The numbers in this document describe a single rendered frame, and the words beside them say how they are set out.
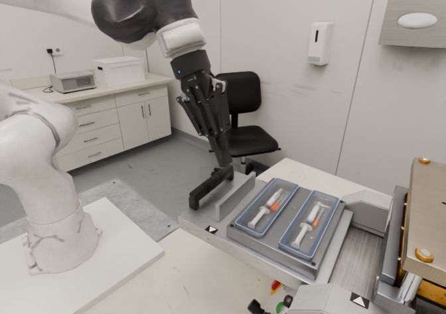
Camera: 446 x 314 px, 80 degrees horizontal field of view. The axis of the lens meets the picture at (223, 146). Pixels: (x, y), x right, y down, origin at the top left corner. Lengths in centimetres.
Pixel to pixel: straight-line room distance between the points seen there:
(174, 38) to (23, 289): 66
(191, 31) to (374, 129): 167
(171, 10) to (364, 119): 165
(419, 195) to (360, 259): 19
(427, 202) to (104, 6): 58
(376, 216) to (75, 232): 69
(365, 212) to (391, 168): 144
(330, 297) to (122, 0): 55
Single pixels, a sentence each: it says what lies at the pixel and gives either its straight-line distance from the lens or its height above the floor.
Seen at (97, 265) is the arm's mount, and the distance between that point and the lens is 81.
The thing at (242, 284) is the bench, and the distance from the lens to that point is 74.
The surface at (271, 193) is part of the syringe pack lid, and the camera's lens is 58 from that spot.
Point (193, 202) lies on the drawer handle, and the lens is 57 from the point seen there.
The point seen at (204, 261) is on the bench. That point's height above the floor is 75.
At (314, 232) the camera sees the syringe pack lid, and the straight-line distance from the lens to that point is 51.
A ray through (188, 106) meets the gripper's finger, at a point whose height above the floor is 117.
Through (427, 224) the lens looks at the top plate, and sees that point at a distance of 42.
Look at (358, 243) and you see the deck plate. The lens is 63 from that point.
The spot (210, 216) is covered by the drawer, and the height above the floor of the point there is 97.
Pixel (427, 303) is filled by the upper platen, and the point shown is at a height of 103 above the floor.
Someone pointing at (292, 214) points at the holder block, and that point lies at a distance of 55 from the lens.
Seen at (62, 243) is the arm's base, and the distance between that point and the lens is 79.
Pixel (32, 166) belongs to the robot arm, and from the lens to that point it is 64.
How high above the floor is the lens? 134
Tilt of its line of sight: 26 degrees down
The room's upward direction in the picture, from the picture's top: straight up
